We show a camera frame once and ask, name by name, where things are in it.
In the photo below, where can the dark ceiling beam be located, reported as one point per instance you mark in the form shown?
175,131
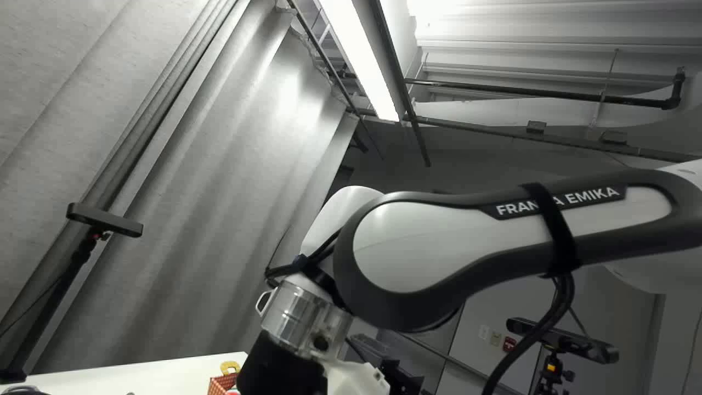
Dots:
399,73

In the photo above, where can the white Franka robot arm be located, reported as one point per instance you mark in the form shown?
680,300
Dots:
440,248

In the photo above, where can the grey curtain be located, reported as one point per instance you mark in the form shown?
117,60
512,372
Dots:
58,88
219,221

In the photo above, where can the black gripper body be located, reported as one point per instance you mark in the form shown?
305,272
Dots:
282,374

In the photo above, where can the black ceiling pipe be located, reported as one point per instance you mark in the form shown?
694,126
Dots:
548,93

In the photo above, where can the orange red toy box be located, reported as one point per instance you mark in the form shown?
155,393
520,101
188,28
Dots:
222,385

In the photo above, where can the yellow toy piece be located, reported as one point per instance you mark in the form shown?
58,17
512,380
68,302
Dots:
228,364

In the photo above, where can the ceiling light strip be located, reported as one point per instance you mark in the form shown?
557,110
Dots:
363,51

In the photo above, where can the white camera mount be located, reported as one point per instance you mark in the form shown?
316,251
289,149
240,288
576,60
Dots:
353,380

